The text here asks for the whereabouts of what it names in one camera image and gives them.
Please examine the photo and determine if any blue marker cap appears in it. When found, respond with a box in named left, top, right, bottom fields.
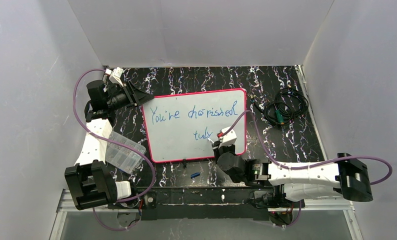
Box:
left=190, top=172, right=201, bottom=179

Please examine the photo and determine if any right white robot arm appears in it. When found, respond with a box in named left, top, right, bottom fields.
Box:
left=211, top=140, right=373, bottom=202

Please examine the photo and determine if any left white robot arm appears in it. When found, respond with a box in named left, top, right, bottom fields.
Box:
left=64, top=80, right=154, bottom=210

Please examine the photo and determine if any pink framed whiteboard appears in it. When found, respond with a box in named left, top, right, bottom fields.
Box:
left=141, top=88, right=247, bottom=163

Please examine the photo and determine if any left black board clip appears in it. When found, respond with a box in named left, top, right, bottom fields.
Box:
left=181, top=158, right=187, bottom=169

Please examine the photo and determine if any clear plastic screw box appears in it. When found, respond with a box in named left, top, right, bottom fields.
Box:
left=105, top=131, right=146, bottom=174

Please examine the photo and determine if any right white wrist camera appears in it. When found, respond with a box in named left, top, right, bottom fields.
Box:
left=217, top=126, right=237, bottom=148

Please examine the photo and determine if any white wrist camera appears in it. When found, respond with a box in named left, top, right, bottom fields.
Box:
left=104, top=67, right=125, bottom=87
left=217, top=126, right=237, bottom=148

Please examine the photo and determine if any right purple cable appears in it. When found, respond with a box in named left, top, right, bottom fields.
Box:
left=227, top=109, right=394, bottom=229

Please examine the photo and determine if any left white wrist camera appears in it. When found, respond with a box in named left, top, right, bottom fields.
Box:
left=104, top=67, right=125, bottom=87

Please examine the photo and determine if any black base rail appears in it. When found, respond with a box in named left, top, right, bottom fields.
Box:
left=142, top=187, right=286, bottom=221

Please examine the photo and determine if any green handled screwdriver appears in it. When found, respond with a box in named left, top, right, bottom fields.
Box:
left=275, top=109, right=285, bottom=125

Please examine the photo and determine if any coiled black cable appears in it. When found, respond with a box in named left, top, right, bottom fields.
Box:
left=251, top=86, right=310, bottom=127

